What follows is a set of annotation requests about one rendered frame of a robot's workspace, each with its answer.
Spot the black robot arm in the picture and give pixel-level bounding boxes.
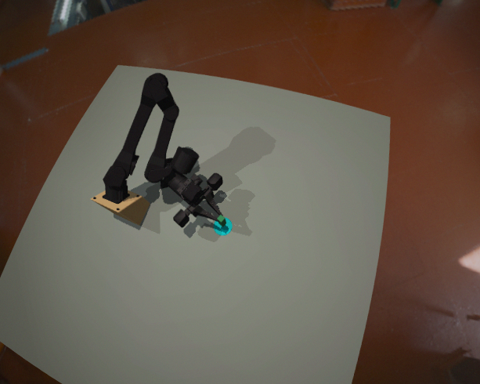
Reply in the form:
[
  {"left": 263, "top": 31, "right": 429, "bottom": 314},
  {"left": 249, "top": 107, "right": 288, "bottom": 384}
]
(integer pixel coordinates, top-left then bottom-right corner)
[{"left": 102, "top": 73, "right": 203, "bottom": 204}]

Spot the dark green rectangular post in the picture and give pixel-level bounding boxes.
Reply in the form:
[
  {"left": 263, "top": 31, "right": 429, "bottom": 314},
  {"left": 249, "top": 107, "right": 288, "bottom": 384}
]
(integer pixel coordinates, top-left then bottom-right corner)
[{"left": 217, "top": 215, "right": 226, "bottom": 227}]

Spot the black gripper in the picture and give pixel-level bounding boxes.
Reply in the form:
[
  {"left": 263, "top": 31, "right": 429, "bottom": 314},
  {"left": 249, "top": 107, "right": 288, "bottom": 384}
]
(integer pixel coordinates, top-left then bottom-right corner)
[{"left": 173, "top": 173, "right": 223, "bottom": 228}]

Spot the cyan circle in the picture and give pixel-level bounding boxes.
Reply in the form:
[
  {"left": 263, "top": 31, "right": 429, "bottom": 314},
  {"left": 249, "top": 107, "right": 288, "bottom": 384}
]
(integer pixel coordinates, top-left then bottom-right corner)
[{"left": 214, "top": 217, "right": 232, "bottom": 235}]

